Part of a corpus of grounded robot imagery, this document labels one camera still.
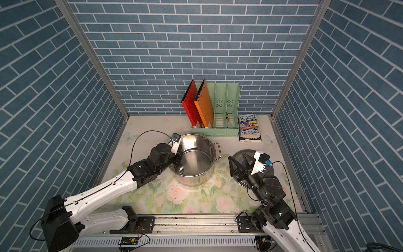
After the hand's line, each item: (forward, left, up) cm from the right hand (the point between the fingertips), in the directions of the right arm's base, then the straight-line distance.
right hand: (237, 157), depth 65 cm
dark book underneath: (+31, -13, -26) cm, 43 cm away
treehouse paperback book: (+40, -13, -24) cm, 48 cm away
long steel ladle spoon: (+4, +29, -26) cm, 39 cm away
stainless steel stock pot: (+16, +19, -25) cm, 35 cm away
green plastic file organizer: (+57, +4, -16) cm, 60 cm away
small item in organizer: (+44, +1, -27) cm, 52 cm away
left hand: (+8, +24, -7) cm, 26 cm away
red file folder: (+34, +27, 0) cm, 44 cm away
